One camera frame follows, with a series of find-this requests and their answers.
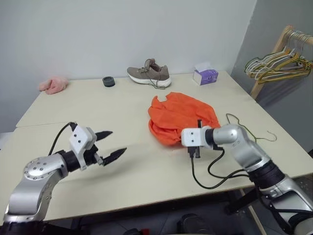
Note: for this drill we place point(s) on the wooden clothes rack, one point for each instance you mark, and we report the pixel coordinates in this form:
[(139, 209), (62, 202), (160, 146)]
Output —
[(278, 49)]

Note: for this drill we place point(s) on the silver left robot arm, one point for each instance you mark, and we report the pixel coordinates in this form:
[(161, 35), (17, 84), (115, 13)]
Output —
[(36, 171)]

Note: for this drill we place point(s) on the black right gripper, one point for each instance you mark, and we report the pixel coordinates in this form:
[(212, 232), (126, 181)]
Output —
[(197, 151)]

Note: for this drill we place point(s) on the orange shorts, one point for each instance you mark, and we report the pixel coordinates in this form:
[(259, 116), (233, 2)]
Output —
[(181, 110)]

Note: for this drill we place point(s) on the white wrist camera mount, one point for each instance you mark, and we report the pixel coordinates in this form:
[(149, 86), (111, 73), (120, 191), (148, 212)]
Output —
[(79, 140), (193, 137)]

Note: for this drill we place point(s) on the pink fluffy cloth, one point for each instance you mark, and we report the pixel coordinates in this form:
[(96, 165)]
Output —
[(55, 85)]

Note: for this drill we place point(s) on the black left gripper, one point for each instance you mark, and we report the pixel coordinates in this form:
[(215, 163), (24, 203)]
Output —
[(94, 156)]

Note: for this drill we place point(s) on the purple tissue box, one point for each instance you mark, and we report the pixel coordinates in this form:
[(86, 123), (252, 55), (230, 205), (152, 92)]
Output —
[(207, 77)]

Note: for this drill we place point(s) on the taupe sneaker with white sole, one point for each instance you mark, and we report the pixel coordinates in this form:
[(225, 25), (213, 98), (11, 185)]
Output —
[(151, 72)]

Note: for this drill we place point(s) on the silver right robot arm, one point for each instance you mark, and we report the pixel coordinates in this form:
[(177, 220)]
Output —
[(244, 147)]

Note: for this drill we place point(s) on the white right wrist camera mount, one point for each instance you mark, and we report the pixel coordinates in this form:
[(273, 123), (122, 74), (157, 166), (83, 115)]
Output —
[(193, 137)]

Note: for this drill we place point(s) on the black table frame bar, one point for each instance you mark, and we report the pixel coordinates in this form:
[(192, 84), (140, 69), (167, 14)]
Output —
[(240, 203)]

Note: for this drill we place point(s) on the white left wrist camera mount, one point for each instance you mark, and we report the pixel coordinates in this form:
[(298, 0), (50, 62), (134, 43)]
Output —
[(79, 140)]

